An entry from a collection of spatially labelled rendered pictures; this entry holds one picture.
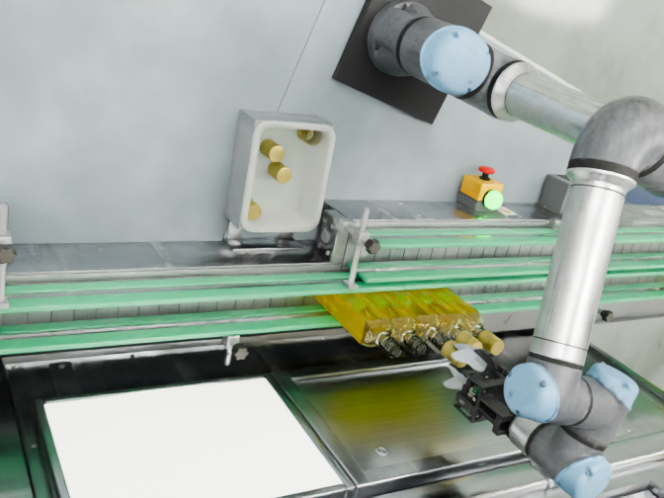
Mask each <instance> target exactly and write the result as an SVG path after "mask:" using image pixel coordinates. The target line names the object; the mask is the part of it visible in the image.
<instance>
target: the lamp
mask: <svg viewBox="0 0 664 498"><path fill-rule="evenodd" d="M482 203H483V205H484V206H485V207H487V208H490V209H497V208H498V207H499V206H501V205H502V203H503V197H502V195H501V194H500V193H499V192H497V191H496V190H493V189H491V190H489V191H487V192H486V193H485V194H484V196H483V199H482Z"/></svg>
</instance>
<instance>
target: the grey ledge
mask: <svg viewBox="0 0 664 498"><path fill-rule="evenodd" d="M601 308H602V309H604V310H610V311H611V312H613V313H614V318H612V320H611V321H608V322H606V321H604V320H603V319H602V316H601V315H600V314H597V315H596V319H595V323H594V326H596V325H605V324H615V323H624V322H633V321H642V320H652V319H661V318H664V298H663V299H651V300H640V301H628V302H616V303H605V304H602V307H601ZM539 311H540V310H539V309H535V310H523V311H511V312H499V313H487V314H481V315H482V317H483V321H484V323H483V328H484V329H485V330H489V331H491V332H500V331H510V330H520V329H529V328H535V327H536V323H537V319H538V315H539Z"/></svg>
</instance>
